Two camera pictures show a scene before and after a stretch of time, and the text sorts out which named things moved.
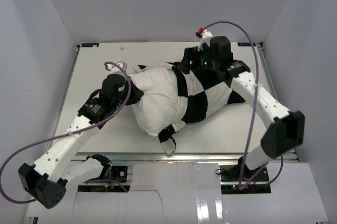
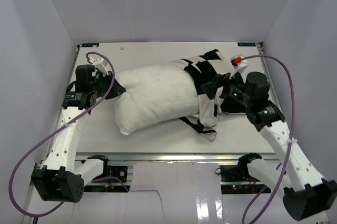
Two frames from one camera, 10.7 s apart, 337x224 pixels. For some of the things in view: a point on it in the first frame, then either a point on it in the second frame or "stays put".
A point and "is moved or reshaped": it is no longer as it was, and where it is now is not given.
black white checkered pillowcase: x=196 y=95 -> x=202 y=68
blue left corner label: x=90 y=45 stays put
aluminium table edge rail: x=181 y=157 stays put
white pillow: x=157 y=109 is moved or reshaped
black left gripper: x=137 y=94 -> x=117 y=89
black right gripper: x=194 y=55 -> x=219 y=80
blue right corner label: x=246 y=44 stays put
